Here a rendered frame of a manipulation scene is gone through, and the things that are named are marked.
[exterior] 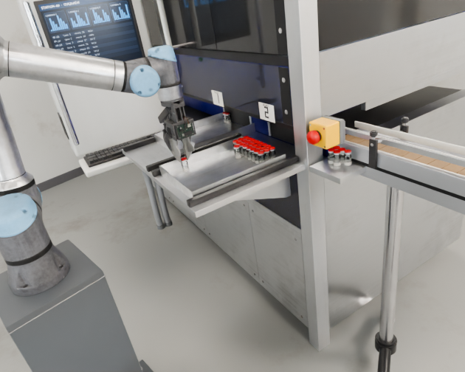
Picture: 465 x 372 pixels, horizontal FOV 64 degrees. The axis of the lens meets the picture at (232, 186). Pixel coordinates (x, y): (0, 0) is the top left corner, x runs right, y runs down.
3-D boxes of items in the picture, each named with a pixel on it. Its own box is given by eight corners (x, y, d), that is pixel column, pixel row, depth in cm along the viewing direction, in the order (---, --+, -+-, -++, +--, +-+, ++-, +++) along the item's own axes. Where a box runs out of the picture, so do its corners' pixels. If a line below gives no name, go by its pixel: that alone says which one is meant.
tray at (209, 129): (223, 119, 174) (222, 112, 172) (255, 131, 153) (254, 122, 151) (156, 142, 160) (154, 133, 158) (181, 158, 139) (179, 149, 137)
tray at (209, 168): (243, 144, 142) (242, 136, 140) (286, 163, 121) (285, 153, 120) (161, 175, 128) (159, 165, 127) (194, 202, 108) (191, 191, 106)
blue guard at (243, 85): (119, 72, 270) (111, 46, 262) (294, 125, 118) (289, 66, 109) (118, 72, 270) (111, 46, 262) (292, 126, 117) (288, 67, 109)
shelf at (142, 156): (218, 121, 178) (218, 117, 177) (323, 161, 123) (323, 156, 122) (122, 153, 159) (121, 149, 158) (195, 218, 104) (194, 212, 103)
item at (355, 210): (245, 153, 362) (232, 59, 322) (457, 251, 199) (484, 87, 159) (149, 190, 321) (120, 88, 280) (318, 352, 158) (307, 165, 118)
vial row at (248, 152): (238, 150, 137) (236, 139, 135) (266, 164, 122) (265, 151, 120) (232, 152, 136) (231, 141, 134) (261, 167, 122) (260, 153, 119)
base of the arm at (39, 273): (21, 305, 93) (4, 274, 88) (5, 279, 103) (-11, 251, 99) (78, 271, 101) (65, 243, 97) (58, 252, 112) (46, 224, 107)
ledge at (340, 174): (341, 157, 124) (341, 151, 123) (373, 168, 114) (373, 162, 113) (309, 171, 118) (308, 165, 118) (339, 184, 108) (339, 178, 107)
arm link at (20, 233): (0, 269, 91) (-26, 222, 85) (4, 242, 102) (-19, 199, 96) (52, 249, 95) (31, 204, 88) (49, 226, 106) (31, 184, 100)
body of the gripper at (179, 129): (176, 143, 114) (166, 105, 109) (164, 137, 121) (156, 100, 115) (197, 136, 117) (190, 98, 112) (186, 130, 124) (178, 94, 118)
